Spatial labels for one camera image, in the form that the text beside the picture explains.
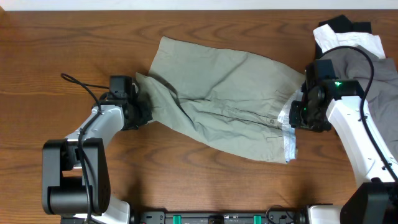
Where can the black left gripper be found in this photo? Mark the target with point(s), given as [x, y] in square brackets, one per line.
[142, 112]

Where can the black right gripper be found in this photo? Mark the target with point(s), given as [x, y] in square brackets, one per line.
[296, 121]

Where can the khaki grey shorts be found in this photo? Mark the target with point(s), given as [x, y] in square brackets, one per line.
[234, 101]

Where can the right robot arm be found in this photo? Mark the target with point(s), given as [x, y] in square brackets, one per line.
[332, 103]

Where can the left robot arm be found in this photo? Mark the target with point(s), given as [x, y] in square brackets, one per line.
[75, 177]

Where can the dark grey garment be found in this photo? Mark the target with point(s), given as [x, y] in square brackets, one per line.
[382, 95]

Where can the white shirt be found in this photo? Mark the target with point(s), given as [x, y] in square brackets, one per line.
[326, 38]

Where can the black garment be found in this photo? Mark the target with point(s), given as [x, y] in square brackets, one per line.
[342, 24]

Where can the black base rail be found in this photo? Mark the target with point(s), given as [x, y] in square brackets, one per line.
[273, 215]

